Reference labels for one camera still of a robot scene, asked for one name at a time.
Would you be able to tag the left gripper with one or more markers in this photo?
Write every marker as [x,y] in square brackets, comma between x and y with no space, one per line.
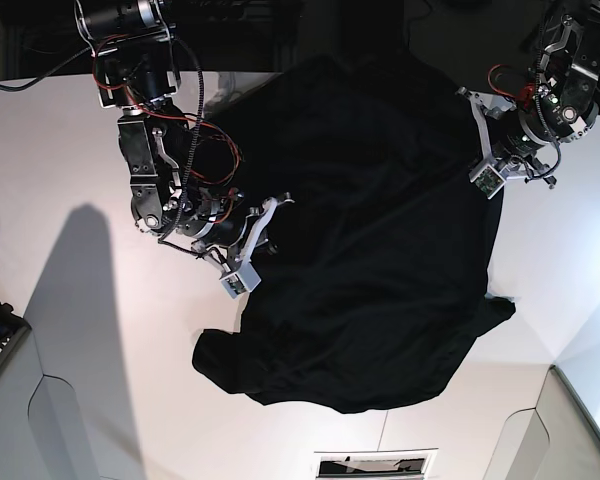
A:
[510,138]

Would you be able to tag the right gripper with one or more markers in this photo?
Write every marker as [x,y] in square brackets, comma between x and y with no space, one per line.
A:
[234,231]

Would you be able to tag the black t-shirt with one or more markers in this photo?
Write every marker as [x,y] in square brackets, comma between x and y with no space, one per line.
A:
[377,290]

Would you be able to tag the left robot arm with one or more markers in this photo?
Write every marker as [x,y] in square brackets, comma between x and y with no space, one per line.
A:
[556,106]

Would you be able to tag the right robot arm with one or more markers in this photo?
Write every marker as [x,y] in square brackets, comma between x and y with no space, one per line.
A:
[182,166]

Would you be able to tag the printed paper sheet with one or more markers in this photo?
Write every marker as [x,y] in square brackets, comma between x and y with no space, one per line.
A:
[380,465]

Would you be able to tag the grey panel at right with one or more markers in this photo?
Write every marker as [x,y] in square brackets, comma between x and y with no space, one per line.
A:
[556,439]

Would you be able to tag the grey bin at left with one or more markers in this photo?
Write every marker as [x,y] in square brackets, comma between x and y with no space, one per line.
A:
[42,430]

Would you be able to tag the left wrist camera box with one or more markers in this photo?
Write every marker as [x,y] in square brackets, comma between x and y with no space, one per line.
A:
[487,179]

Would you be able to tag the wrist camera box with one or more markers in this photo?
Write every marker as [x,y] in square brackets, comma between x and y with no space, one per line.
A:
[487,179]
[244,279]

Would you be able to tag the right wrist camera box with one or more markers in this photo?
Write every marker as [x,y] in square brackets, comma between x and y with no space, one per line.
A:
[244,279]

